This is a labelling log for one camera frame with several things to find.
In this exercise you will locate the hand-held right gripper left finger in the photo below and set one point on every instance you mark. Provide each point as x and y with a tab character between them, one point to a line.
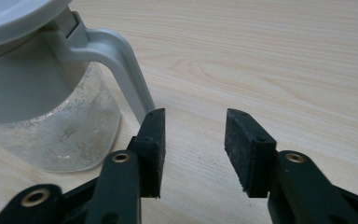
152	155

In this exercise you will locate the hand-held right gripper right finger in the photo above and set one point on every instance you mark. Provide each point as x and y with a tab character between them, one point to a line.
251	161

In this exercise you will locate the white cylindrical container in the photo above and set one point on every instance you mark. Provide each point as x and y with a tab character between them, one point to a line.
59	133

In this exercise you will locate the grey round pitcher lid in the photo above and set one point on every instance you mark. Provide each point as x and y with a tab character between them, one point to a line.
12	21

